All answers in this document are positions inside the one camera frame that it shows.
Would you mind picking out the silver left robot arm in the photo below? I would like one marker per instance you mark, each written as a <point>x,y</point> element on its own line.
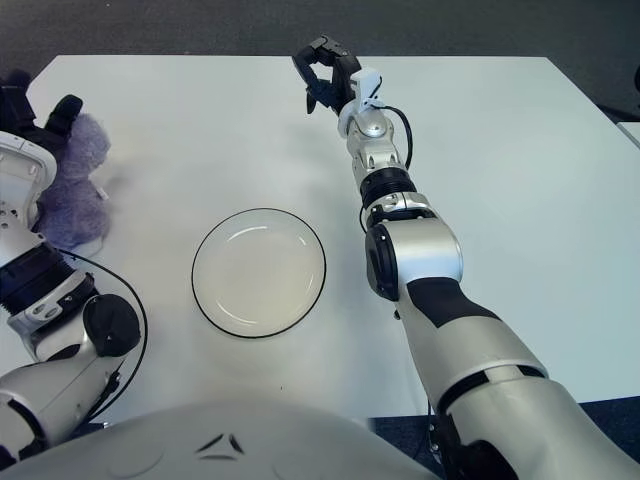
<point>45,310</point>

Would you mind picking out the black chair base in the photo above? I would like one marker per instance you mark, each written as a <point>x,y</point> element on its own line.
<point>635,107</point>

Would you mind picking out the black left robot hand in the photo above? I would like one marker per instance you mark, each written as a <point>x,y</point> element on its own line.
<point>60,120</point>

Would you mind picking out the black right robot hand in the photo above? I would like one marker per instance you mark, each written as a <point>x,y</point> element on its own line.
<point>337,80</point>

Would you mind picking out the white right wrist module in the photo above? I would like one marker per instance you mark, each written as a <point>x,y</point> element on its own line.
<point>365,85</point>

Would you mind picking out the purple plush bunny doll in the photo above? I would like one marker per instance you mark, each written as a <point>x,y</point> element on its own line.
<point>80,200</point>

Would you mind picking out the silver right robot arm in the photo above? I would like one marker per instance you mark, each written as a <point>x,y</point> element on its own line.
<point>425,265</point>

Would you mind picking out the white plate with black rim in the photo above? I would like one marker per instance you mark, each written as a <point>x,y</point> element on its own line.
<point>257,272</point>

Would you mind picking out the grey robot torso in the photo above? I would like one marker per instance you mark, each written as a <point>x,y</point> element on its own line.
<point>225,440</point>

